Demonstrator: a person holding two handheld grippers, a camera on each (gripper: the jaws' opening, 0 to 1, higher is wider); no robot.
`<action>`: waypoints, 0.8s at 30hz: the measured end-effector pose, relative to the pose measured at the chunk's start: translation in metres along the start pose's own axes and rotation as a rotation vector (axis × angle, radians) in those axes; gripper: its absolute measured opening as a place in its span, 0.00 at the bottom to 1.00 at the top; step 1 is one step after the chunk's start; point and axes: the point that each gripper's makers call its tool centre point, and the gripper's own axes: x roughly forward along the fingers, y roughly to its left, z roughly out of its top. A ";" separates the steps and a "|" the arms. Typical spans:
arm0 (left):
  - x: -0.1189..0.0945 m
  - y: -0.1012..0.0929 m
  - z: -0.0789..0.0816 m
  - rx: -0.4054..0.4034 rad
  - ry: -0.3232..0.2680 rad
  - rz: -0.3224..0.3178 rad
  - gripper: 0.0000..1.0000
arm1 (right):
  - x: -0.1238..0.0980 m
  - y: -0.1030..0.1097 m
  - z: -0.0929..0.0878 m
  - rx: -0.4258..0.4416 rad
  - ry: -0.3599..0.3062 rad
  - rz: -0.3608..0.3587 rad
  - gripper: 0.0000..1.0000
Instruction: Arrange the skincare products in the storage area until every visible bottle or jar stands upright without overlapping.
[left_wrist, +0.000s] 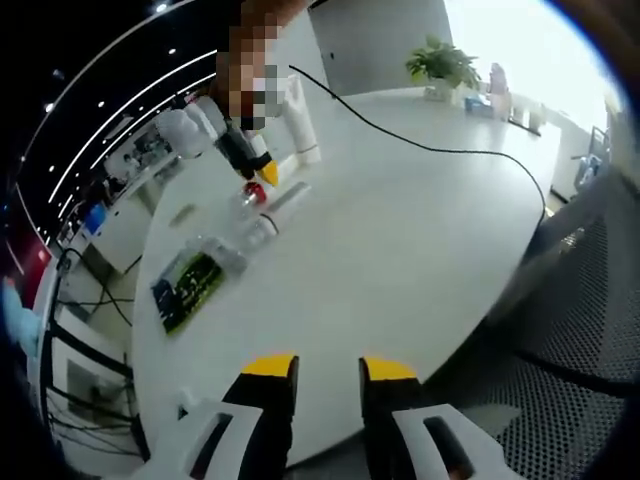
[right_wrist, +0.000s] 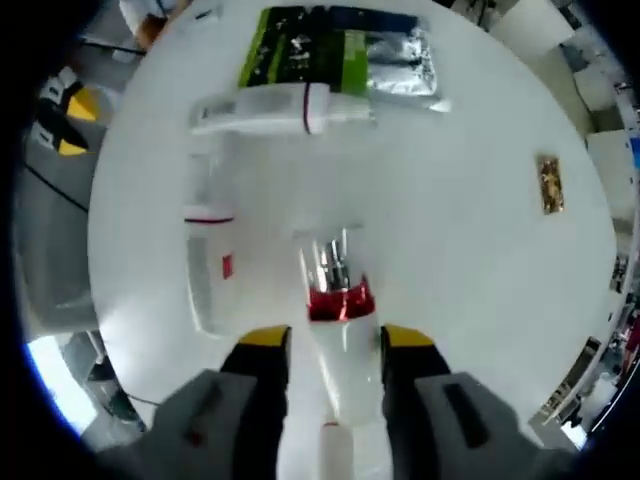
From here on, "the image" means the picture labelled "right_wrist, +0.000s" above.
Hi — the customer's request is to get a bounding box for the green skincare sachet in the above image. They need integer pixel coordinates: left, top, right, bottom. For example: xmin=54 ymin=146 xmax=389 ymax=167
xmin=236 ymin=5 xmax=372 ymax=97

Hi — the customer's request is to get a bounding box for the white skincare tube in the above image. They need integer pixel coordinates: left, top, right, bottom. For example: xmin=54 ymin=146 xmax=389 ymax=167
xmin=180 ymin=148 xmax=243 ymax=337

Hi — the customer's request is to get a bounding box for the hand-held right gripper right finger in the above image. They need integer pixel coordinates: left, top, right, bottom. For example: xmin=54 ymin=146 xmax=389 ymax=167
xmin=380 ymin=324 xmax=556 ymax=480

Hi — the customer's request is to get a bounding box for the white bottle with red collar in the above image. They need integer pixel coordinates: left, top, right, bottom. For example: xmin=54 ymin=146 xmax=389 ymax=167
xmin=276 ymin=225 xmax=397 ymax=480

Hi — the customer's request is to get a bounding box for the black cable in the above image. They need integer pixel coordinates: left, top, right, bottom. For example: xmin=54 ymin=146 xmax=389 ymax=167
xmin=22 ymin=162 xmax=92 ymax=214

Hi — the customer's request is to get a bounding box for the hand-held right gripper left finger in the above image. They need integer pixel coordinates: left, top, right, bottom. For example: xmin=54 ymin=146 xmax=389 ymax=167
xmin=149 ymin=324 xmax=294 ymax=480

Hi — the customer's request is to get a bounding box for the small gold packet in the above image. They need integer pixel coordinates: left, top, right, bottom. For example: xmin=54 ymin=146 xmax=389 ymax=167
xmin=536 ymin=153 xmax=570 ymax=217

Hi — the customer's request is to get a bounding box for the clear skincare bottle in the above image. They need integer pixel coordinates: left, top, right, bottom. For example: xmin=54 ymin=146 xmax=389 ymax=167
xmin=188 ymin=81 xmax=377 ymax=137

